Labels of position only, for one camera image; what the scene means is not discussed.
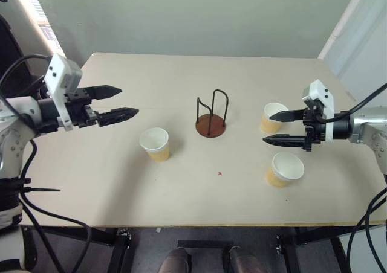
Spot black table frame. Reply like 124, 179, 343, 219
18, 224, 351, 273

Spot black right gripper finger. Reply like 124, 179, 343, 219
262, 134, 308, 149
269, 109, 307, 123

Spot dark rounded foot shape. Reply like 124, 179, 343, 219
158, 247, 192, 273

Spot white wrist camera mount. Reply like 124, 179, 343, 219
44, 54, 83, 132
301, 79, 334, 142

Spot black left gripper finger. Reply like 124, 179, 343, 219
85, 85, 123, 101
96, 107, 140, 127

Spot brown base wire rack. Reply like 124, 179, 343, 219
195, 89, 229, 138

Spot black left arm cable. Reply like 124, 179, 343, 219
0, 54, 93, 273

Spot white and tan paper cup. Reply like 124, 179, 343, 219
265, 152, 305, 188
139, 127, 171, 162
260, 102, 289, 135

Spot black cable tie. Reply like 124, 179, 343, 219
0, 178, 61, 195

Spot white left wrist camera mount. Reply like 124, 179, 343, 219
44, 54, 83, 132

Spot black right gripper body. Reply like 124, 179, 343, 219
302, 99, 329, 152

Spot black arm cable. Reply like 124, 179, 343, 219
0, 54, 93, 273
314, 83, 387, 273

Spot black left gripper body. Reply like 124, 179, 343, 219
65, 88, 100, 128

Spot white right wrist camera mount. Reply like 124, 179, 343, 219
301, 79, 334, 142

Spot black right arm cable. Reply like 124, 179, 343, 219
314, 83, 387, 273

